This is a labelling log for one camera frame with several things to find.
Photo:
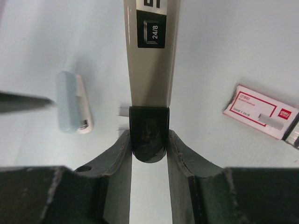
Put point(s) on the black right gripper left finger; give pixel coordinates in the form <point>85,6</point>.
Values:
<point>95,193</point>

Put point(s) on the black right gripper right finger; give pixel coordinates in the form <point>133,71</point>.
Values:
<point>203,193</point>

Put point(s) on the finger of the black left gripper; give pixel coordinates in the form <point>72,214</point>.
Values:
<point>12,102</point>

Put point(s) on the red white staple box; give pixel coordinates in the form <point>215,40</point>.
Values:
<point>272,117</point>

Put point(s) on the grey staple strip upper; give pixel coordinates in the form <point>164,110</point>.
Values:
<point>123,112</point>

